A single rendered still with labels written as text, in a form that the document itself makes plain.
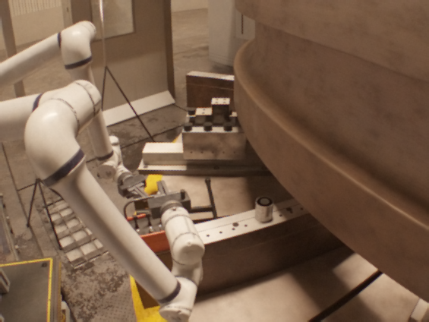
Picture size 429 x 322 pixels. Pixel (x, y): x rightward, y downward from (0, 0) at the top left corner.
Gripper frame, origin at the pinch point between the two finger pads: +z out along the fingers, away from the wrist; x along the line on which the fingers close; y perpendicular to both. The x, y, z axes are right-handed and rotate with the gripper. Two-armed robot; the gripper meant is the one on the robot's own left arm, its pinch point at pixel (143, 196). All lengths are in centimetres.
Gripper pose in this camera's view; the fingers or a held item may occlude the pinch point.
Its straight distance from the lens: 150.6
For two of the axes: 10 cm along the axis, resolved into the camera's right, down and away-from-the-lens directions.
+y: -0.1, -8.5, -5.2
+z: 6.8, 3.8, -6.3
